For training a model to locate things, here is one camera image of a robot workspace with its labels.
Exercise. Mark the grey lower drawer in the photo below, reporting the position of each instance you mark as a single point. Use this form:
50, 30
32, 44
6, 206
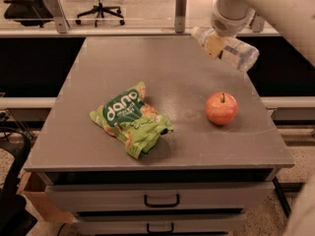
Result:
159, 225

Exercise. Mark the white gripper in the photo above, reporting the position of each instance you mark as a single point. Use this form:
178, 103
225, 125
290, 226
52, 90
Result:
226, 26

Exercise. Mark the middle metal glass bracket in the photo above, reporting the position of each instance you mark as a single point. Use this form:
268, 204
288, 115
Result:
180, 16

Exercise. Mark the black chair foreground left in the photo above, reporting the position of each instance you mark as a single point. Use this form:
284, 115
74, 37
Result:
15, 220

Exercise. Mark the right metal glass bracket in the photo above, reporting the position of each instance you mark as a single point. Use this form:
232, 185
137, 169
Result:
257, 23

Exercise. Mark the red apple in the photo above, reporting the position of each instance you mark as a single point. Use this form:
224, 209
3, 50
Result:
221, 108

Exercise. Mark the cardboard box under table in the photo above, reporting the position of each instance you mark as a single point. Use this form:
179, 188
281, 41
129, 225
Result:
33, 188

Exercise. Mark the black office chair left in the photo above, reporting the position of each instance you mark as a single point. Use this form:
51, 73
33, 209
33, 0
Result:
29, 13

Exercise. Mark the green chips bag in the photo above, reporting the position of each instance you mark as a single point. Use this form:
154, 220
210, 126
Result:
129, 119

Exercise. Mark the left metal glass bracket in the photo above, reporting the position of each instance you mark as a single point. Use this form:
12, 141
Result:
59, 17

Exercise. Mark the black table leg bar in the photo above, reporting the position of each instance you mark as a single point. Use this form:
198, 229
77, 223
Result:
282, 198

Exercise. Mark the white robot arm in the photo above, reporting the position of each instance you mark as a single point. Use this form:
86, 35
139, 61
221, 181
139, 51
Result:
295, 21

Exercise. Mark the clear blue plastic water bottle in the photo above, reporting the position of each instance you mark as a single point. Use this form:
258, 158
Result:
236, 53

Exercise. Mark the metal glass bracket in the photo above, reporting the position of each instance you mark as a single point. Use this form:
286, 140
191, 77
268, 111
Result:
257, 23
180, 16
59, 17

